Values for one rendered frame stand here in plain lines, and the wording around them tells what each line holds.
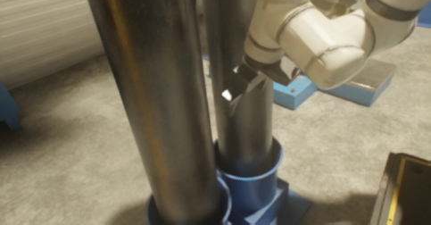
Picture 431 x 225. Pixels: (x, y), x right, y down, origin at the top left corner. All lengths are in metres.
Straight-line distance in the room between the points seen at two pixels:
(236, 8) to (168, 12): 0.26
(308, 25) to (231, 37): 0.35
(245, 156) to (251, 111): 0.21
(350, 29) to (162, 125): 0.43
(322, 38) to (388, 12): 0.12
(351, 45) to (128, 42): 0.39
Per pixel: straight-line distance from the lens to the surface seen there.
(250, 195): 1.19
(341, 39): 0.49
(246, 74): 0.64
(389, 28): 0.58
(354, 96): 2.19
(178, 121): 0.67
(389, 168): 1.31
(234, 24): 0.80
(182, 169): 0.77
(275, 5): 0.52
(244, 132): 0.99
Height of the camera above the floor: 1.21
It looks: 35 degrees down
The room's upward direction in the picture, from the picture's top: 6 degrees counter-clockwise
